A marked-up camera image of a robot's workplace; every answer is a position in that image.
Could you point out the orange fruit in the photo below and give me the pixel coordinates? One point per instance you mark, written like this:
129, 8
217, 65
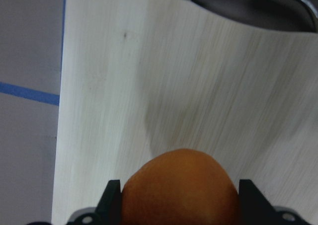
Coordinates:
180, 187

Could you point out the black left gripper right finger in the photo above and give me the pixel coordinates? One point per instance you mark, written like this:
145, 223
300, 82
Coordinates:
255, 208

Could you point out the wooden cutting board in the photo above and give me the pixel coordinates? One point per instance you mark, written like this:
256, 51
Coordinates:
174, 86

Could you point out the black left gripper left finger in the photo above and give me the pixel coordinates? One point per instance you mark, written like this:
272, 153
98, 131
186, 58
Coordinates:
110, 203

